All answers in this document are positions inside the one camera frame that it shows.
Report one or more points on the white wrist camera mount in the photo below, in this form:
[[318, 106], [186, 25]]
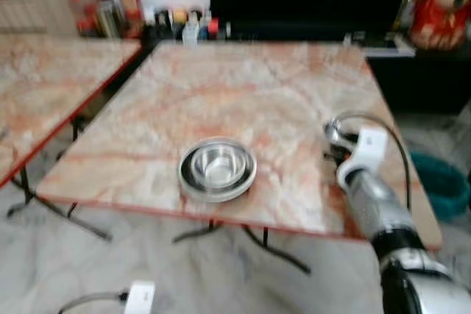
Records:
[[369, 148], [140, 298]]

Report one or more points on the red and gold statue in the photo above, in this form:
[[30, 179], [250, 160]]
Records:
[[441, 9]]

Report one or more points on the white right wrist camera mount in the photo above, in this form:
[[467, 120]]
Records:
[[369, 148]]

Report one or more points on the black television console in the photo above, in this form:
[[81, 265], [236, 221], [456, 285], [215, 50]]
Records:
[[427, 79]]

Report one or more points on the steel bowl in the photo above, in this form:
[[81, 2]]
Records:
[[217, 165]]

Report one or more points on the silver metal spoon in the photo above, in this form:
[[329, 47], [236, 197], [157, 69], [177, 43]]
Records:
[[338, 130]]

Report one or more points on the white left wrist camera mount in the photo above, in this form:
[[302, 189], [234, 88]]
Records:
[[140, 298]]

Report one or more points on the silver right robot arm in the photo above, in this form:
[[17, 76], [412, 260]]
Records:
[[383, 211]]

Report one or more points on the round steel plate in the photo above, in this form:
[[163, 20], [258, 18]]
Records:
[[217, 193]]

